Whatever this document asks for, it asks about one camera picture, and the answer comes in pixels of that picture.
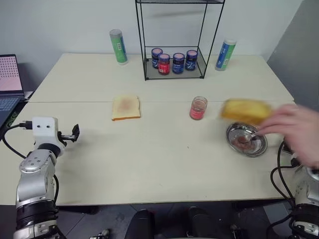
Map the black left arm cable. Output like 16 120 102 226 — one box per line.
1 120 33 159

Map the black green desk mat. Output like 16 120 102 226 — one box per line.
4 109 18 128

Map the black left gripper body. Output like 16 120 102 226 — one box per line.
57 130 68 147

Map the round metal plate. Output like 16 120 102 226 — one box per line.
226 122 269 158

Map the toast slice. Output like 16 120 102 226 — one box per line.
111 94 142 122
218 98 274 125

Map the grey laptop pink screen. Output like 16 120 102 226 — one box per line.
0 54 26 128

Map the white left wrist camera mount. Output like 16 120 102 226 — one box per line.
31 116 61 145

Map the blue cylindrical canister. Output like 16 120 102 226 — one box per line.
215 38 237 72

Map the person's bare hand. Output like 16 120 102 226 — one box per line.
256 103 319 170

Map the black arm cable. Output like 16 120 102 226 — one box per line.
1 120 33 159
271 140 300 207

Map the green cylindrical canister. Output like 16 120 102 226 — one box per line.
109 29 129 66

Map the red jam jar pink lid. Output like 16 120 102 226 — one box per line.
158 53 171 75

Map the open red jam jar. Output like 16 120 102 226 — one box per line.
189 96 208 121

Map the black wire rack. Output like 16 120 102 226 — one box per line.
135 0 226 81

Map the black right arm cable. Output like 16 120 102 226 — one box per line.
271 140 300 207

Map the dark rounded shape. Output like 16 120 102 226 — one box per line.
124 208 156 239

